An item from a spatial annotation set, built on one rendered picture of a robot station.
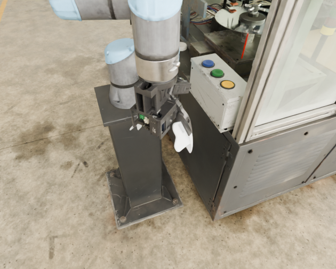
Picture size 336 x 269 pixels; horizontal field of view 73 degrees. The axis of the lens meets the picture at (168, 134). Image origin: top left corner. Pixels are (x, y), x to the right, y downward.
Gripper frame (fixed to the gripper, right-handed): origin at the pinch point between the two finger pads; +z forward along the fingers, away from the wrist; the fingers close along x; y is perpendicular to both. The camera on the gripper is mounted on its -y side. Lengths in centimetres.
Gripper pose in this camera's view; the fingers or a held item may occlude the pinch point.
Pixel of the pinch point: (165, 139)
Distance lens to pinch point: 57.3
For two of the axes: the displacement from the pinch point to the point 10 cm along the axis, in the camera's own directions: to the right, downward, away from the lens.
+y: -5.1, 6.3, -5.9
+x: 8.6, 3.7, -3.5
